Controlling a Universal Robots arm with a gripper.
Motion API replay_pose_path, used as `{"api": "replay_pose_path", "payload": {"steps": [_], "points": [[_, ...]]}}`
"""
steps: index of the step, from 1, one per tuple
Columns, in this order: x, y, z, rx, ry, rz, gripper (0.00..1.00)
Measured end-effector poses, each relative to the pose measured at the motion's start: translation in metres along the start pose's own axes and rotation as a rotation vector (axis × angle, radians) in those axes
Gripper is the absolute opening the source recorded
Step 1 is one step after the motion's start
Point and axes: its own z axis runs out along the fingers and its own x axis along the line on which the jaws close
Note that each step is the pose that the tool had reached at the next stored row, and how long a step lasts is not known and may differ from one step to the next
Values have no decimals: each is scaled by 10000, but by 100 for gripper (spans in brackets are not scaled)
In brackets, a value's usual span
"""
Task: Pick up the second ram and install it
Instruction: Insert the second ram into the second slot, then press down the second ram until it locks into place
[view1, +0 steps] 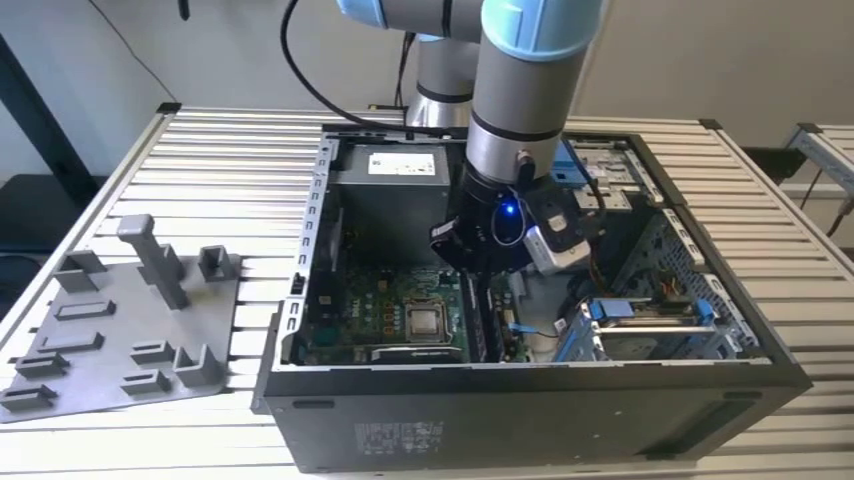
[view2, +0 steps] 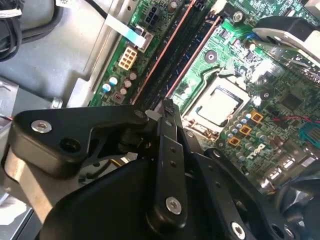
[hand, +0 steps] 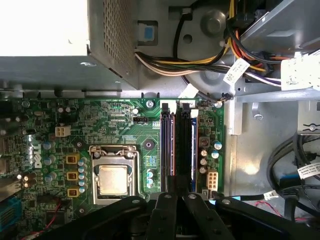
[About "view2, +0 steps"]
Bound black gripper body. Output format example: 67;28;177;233
34;157;223;240

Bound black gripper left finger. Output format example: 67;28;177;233
0;98;189;230

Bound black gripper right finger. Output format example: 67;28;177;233
173;102;297;240

